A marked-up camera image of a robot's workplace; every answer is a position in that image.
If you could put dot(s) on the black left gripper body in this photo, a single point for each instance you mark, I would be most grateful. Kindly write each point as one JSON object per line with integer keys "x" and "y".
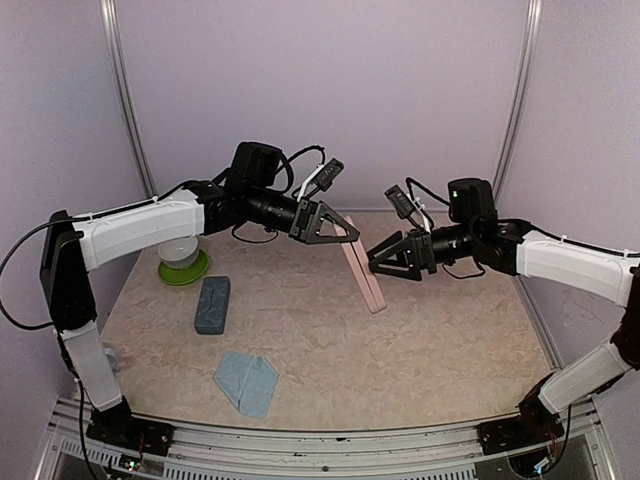
{"x": 302, "y": 219}

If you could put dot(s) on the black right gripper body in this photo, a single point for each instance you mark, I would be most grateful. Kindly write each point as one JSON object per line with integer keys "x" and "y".
{"x": 426, "y": 249}

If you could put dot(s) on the pink glasses case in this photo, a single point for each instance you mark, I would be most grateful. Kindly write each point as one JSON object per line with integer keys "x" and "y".
{"x": 366, "y": 280}

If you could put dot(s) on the grey-blue glasses case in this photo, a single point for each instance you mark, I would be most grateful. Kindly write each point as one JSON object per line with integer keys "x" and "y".
{"x": 212, "y": 307}

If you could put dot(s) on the light blue cloth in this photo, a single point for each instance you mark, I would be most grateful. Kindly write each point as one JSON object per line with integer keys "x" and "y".
{"x": 248, "y": 381}

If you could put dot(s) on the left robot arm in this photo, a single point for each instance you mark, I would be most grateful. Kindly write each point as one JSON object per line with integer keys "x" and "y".
{"x": 75, "y": 246}

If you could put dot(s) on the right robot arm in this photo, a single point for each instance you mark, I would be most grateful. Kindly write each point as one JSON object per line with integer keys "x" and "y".
{"x": 518, "y": 248}

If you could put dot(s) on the white bowl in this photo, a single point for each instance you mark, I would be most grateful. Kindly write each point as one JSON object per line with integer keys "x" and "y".
{"x": 180, "y": 253}

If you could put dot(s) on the green plate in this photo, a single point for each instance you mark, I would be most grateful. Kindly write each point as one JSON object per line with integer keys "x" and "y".
{"x": 181, "y": 277}

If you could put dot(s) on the light blue mug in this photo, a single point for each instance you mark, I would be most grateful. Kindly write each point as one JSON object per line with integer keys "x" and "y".
{"x": 112, "y": 358}

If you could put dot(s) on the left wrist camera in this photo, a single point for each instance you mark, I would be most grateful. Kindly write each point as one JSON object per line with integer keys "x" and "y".
{"x": 320, "y": 180}

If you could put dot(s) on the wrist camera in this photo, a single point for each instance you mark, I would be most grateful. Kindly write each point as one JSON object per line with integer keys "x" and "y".
{"x": 409, "y": 208}
{"x": 320, "y": 180}

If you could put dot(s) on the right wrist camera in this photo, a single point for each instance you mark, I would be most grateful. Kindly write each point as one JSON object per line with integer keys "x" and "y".
{"x": 409, "y": 208}

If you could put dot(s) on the front aluminium rail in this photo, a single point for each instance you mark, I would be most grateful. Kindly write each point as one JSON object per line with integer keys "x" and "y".
{"x": 208, "y": 451}

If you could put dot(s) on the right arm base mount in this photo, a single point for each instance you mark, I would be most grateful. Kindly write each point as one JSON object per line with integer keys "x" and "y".
{"x": 534, "y": 424}

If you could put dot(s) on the right aluminium corner post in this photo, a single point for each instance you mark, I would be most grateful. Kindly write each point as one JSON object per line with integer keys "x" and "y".
{"x": 523, "y": 75}

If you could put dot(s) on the aluminium corner post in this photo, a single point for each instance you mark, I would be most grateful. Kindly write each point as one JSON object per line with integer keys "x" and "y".
{"x": 110, "y": 23}
{"x": 523, "y": 75}

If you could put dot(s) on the left aluminium corner post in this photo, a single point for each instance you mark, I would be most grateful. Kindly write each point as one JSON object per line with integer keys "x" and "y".
{"x": 110, "y": 23}

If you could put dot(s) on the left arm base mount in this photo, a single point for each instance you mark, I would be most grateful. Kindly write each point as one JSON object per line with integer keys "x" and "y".
{"x": 118, "y": 426}

